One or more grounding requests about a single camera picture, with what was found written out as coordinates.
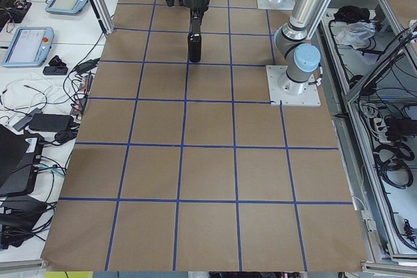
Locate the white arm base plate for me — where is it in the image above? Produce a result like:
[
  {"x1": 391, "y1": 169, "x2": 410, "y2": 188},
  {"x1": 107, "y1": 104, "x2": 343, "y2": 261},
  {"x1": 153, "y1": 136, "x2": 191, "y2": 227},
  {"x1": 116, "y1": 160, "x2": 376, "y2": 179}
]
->
[{"x1": 266, "y1": 65, "x2": 321, "y2": 107}]

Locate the dark wine bottle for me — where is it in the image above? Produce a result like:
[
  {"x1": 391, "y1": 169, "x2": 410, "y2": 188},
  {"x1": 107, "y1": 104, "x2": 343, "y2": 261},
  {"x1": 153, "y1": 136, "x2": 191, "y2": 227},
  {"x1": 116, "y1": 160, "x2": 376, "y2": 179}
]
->
[{"x1": 188, "y1": 33, "x2": 202, "y2": 63}]

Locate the small black device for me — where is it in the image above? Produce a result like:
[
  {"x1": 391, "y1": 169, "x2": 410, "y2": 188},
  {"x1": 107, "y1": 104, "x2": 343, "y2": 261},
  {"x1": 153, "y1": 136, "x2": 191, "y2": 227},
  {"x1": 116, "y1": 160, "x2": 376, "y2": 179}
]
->
[{"x1": 42, "y1": 55, "x2": 68, "y2": 76}]

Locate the black laptop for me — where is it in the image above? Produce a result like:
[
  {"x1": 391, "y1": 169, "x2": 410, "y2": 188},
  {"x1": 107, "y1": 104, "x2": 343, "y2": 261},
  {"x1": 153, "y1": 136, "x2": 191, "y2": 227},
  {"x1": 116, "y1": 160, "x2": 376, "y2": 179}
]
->
[{"x1": 1, "y1": 126, "x2": 44, "y2": 197}]

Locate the upper blue teach pendant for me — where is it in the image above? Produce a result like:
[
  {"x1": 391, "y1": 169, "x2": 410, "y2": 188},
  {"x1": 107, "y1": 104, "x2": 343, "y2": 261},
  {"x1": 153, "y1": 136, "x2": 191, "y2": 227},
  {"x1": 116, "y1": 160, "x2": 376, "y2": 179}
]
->
[{"x1": 45, "y1": 0, "x2": 89, "y2": 16}]

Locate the black cable bundle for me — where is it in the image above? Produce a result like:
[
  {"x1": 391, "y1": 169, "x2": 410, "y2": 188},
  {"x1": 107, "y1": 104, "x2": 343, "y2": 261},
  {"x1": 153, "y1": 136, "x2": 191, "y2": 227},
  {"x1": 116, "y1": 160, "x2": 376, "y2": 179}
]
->
[{"x1": 373, "y1": 141, "x2": 416, "y2": 191}]

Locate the blue teach pendant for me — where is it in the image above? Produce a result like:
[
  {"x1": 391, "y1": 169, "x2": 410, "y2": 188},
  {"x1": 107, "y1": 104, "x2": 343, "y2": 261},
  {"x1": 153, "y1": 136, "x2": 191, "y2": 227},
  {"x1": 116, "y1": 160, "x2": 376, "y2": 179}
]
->
[
  {"x1": 45, "y1": 0, "x2": 89, "y2": 16},
  {"x1": 2, "y1": 27, "x2": 55, "y2": 68}
]

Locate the crumpled white cloth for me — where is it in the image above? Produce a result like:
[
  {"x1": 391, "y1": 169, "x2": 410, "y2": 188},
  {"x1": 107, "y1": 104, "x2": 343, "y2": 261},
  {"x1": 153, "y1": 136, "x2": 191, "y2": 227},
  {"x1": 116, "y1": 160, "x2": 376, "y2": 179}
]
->
[{"x1": 335, "y1": 21, "x2": 375, "y2": 49}]

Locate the lower blue teach pendant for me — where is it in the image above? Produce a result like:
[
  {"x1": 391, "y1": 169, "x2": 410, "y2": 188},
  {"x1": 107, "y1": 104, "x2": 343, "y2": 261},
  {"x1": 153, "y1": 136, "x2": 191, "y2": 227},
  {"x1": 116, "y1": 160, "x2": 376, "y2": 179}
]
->
[{"x1": 2, "y1": 27, "x2": 55, "y2": 68}]

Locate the black power brick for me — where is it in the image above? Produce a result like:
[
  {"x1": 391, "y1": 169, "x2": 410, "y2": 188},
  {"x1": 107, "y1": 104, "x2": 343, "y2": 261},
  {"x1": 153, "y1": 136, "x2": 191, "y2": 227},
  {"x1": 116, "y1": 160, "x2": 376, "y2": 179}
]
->
[{"x1": 29, "y1": 113, "x2": 74, "y2": 132}]

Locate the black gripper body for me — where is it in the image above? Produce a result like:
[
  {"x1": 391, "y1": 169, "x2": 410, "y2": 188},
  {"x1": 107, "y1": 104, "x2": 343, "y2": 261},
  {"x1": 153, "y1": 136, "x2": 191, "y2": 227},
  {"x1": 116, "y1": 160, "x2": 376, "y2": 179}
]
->
[{"x1": 180, "y1": 0, "x2": 209, "y2": 18}]

